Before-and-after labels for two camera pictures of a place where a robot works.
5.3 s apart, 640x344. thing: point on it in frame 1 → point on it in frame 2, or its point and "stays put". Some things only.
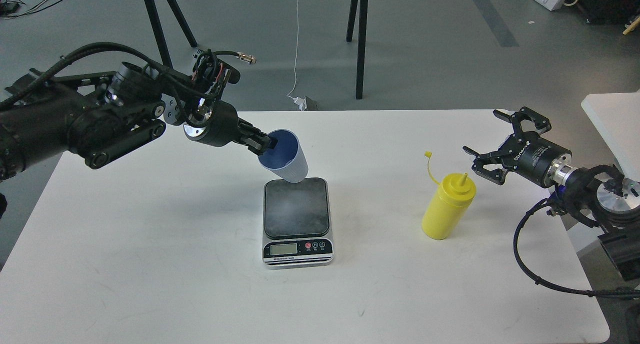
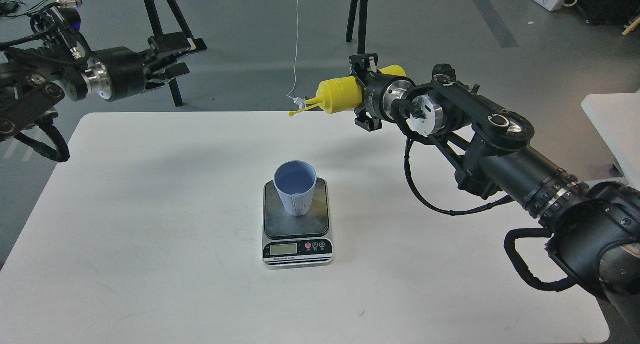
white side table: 617,117 stays put
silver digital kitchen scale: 297,233 stays put
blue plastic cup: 286,160 → 296,179
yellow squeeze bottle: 452,200 → 341,93
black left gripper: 217,124 → 116,73
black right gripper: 526,154 → 381,89
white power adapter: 301,102 stays put
